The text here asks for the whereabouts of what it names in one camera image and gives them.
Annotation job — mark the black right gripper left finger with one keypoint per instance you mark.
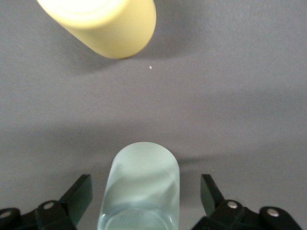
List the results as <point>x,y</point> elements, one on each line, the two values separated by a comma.
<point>72,203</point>

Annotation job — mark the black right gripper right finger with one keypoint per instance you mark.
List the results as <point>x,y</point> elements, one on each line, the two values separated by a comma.
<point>216,203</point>

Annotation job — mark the pale green plastic cup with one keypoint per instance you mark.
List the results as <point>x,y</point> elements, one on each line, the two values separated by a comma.
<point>141,187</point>

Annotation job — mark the yellow plastic cup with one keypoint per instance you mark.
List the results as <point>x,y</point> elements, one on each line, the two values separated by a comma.
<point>108,26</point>

